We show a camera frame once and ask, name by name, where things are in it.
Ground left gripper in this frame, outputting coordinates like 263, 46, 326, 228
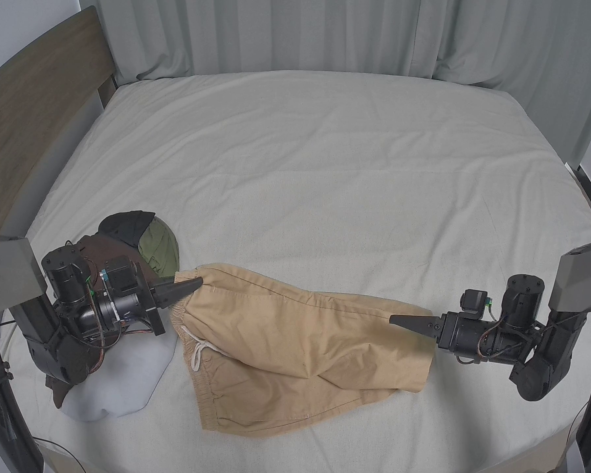
98, 261, 204, 336

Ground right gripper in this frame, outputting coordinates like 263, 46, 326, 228
389, 312, 500, 363

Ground tan shorts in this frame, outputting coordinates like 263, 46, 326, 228
174, 261, 435, 435

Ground bed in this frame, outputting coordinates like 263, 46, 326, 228
0, 5, 591, 473

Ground olive green garment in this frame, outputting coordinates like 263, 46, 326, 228
138, 217, 180, 287

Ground black garment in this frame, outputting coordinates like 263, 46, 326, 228
100, 210, 157, 252

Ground dark brown garment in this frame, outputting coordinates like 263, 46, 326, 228
44, 235, 158, 410

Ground white garment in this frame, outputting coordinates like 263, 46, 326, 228
59, 333, 175, 421

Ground pale green curtain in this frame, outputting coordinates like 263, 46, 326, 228
416, 0, 591, 169
74, 0, 441, 86

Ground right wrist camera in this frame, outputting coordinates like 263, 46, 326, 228
462, 289, 491, 321

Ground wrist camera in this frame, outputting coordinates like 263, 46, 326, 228
462, 289, 491, 321
101, 259, 139, 292

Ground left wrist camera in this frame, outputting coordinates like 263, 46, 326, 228
101, 259, 139, 292

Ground black cable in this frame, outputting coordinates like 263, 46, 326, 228
33, 438, 87, 473

